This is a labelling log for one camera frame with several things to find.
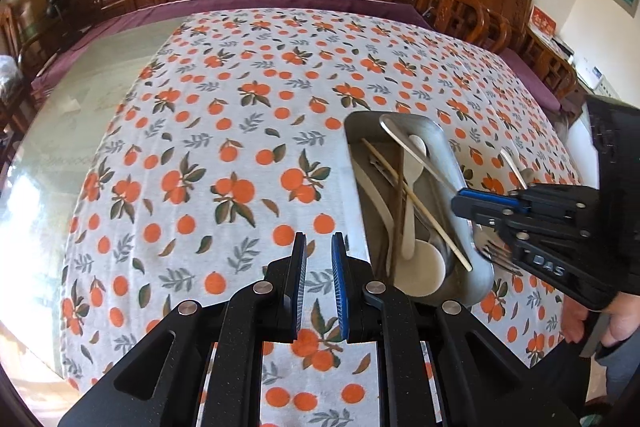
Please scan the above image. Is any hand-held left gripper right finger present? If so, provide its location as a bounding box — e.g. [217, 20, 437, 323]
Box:
[331, 232, 578, 427]

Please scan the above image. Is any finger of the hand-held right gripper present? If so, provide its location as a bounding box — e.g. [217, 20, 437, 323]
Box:
[450, 188, 594, 254]
[508, 184, 602, 229]

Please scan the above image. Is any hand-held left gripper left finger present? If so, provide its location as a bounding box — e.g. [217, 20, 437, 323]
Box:
[57, 232, 308, 427]

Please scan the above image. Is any light wooden chopstick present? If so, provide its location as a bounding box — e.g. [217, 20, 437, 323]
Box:
[361, 138, 473, 272]

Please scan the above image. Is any metal fork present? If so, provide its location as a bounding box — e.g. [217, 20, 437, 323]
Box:
[472, 229, 524, 278]
[367, 157, 401, 180]

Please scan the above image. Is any metal tray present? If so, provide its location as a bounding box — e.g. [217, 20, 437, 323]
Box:
[345, 109, 497, 306]

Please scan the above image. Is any brown wooden chopstick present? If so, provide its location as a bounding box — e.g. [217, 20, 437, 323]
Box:
[387, 151, 408, 275]

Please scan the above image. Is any large white plastic spoon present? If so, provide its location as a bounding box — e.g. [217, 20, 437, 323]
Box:
[350, 154, 447, 299]

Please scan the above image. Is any person's right hand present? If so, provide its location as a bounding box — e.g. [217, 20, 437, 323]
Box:
[561, 292, 640, 348]

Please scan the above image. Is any white box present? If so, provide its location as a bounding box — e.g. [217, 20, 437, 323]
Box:
[551, 36, 618, 100]

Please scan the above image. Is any carved wooden side table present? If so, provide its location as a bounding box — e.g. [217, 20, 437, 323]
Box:
[519, 29, 579, 102]

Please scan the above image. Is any person's leg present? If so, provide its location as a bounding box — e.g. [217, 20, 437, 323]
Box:
[529, 338, 640, 427]

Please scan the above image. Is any orange print tablecloth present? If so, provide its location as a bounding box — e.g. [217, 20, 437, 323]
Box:
[59, 7, 584, 427]

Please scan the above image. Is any carved wooden armchair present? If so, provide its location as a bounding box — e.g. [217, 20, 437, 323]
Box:
[424, 0, 514, 56]

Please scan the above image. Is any red paper box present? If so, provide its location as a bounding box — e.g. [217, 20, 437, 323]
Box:
[529, 6, 557, 34]

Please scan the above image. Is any clear plastic bag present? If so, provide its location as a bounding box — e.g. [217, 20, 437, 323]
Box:
[0, 56, 27, 108]

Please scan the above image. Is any dark wooden dining chair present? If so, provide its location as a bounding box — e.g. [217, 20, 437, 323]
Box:
[0, 2, 56, 80]

